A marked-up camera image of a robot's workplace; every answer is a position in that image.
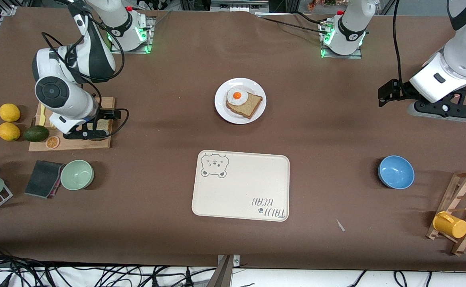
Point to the grey metal bracket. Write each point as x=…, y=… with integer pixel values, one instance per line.
x=225, y=271

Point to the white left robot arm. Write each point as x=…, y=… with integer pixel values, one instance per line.
x=350, y=32

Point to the fried egg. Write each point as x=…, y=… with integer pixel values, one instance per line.
x=239, y=100

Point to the brown bread slice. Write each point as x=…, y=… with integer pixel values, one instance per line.
x=103, y=125
x=251, y=105

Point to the yellow lemon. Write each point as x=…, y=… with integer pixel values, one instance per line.
x=9, y=113
x=8, y=131

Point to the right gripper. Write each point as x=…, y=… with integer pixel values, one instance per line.
x=102, y=115

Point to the yellow mug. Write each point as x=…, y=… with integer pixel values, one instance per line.
x=450, y=225

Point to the cream bear print tray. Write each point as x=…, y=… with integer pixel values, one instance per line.
x=245, y=187

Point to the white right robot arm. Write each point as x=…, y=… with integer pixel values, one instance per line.
x=73, y=99

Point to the pale green bowl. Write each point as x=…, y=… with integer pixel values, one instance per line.
x=77, y=175

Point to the dark grey sponge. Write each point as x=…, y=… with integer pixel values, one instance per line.
x=42, y=179

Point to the wooden cutting board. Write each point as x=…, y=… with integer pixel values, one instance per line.
x=77, y=144

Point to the orange slice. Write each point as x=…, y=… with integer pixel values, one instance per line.
x=52, y=142

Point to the dark green avocado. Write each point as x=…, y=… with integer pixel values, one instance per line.
x=36, y=133

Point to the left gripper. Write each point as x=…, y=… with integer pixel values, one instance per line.
x=402, y=91

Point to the small white tape scrap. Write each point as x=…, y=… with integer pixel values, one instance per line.
x=340, y=225

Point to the blue bowl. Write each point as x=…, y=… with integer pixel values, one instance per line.
x=396, y=172

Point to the white round plate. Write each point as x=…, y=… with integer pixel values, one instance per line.
x=225, y=111

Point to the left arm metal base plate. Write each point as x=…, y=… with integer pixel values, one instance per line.
x=356, y=56

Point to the yellow plastic knife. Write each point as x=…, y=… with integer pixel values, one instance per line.
x=40, y=118

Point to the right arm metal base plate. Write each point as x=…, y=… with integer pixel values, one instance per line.
x=150, y=44

